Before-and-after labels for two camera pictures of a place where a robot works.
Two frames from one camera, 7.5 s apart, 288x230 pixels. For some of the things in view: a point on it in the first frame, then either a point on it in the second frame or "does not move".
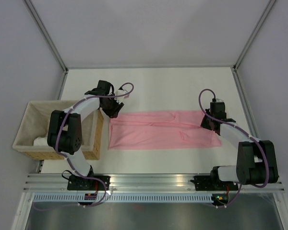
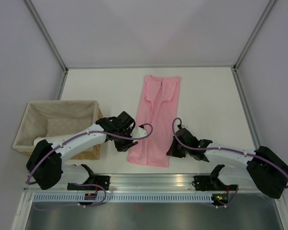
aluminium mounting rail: x=136 y=182 does not move
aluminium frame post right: x=269 y=6 does not move
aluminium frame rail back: x=148 y=66 does not move
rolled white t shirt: x=41 y=141 does not move
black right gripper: x=204 y=123 to x=172 y=151
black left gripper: x=114 y=113 to x=125 y=147
